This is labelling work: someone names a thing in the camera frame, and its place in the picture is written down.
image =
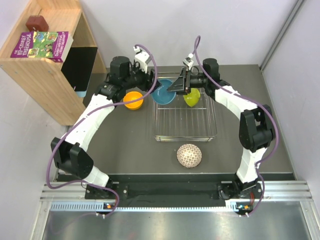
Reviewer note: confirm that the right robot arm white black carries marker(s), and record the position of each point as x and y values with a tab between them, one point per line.
256	125

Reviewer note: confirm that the orange yellow bowl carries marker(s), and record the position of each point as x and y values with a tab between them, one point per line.
132	97

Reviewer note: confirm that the purple treehouse book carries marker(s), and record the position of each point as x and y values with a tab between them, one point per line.
43	44

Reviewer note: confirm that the metal wire dish rack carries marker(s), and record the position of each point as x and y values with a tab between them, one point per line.
177	121

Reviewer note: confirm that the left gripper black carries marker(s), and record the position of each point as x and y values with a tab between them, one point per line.
147	85

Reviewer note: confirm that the wooden shelf unit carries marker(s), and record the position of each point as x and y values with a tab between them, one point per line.
42	78

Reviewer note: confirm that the patterned beige upturned bowl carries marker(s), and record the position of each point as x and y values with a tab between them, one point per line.
189	155

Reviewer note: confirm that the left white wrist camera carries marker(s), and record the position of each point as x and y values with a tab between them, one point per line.
142	57

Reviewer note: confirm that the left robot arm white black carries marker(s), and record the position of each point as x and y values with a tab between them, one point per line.
69	152

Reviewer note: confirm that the dark red block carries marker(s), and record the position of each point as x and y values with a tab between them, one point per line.
37	23

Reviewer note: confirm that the lime green bowl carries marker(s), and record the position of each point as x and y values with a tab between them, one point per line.
192	98

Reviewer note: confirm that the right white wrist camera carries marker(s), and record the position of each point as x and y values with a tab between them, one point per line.
188	61

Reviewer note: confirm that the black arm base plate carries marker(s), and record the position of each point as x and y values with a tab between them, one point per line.
170	190

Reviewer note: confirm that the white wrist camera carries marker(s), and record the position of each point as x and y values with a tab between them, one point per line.
188	61
142	57

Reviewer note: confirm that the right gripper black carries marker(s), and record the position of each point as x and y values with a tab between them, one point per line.
179	84

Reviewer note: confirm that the blue bowl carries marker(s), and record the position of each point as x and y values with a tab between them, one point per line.
161	96

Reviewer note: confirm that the aluminium rail frame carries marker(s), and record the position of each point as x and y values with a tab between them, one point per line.
285	210

